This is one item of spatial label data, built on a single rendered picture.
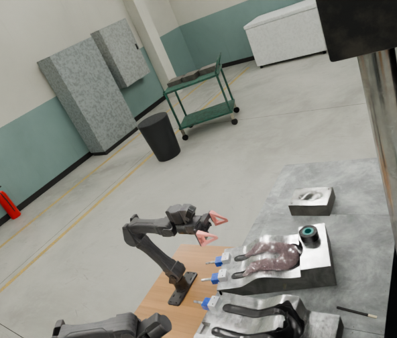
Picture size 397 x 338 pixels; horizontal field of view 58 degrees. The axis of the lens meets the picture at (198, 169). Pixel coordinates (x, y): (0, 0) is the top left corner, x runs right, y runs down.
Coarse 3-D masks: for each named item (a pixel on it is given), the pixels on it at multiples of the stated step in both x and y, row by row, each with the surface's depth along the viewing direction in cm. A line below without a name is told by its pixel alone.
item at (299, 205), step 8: (296, 192) 195; (304, 192) 192; (312, 192) 191; (320, 192) 187; (328, 192) 185; (296, 200) 190; (304, 200) 190; (312, 200) 189; (320, 200) 182; (328, 200) 180; (296, 208) 187; (304, 208) 184; (312, 208) 182; (320, 208) 180; (328, 208) 179
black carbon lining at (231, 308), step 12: (288, 300) 128; (228, 312) 143; (240, 312) 141; (252, 312) 139; (264, 312) 135; (276, 312) 128; (288, 312) 129; (288, 324) 123; (300, 324) 127; (216, 336) 135; (228, 336) 134; (240, 336) 132; (252, 336) 129; (264, 336) 124; (276, 336) 122; (288, 336) 123; (300, 336) 120
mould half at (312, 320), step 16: (224, 304) 146; (240, 304) 144; (256, 304) 141; (272, 304) 134; (208, 320) 143; (224, 320) 140; (240, 320) 138; (256, 320) 134; (272, 320) 127; (304, 320) 129; (320, 320) 127; (336, 320) 125; (208, 336) 136; (304, 336) 125; (320, 336) 122; (336, 336) 121
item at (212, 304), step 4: (212, 296) 149; (216, 296) 148; (196, 300) 153; (204, 300) 150; (208, 300) 150; (212, 300) 147; (216, 300) 146; (220, 300) 148; (204, 304) 149; (208, 304) 146; (212, 304) 145; (216, 304) 145; (220, 304) 147; (204, 308) 149; (208, 308) 148; (212, 308) 146; (216, 308) 145
